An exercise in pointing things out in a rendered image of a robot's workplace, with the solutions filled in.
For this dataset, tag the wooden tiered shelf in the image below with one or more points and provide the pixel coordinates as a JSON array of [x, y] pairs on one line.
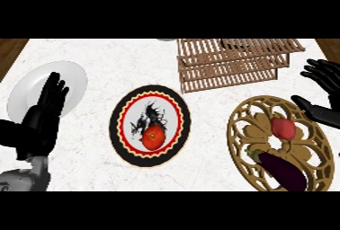
[[229, 64]]

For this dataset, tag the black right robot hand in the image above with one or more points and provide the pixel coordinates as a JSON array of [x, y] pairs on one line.
[[325, 95]]

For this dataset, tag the red tomato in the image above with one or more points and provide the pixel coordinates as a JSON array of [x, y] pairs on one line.
[[153, 137]]

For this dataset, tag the white round plate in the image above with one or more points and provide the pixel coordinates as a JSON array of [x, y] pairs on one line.
[[66, 81]]

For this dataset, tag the grey round object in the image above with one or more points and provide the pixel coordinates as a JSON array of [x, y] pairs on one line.
[[165, 39]]

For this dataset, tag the gold openwork round placemat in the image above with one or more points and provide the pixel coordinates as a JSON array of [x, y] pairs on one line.
[[260, 131]]

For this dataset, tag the round black red placemat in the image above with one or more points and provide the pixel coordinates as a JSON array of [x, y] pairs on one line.
[[133, 125]]

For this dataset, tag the dark purple eggplant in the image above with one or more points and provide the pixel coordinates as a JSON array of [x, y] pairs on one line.
[[281, 172]]

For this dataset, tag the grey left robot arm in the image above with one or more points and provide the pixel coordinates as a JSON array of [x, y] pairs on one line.
[[26, 176]]

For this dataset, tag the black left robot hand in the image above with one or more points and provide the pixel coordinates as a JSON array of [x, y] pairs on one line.
[[38, 119]]

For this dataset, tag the red bell pepper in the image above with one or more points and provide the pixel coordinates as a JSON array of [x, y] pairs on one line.
[[282, 128]]

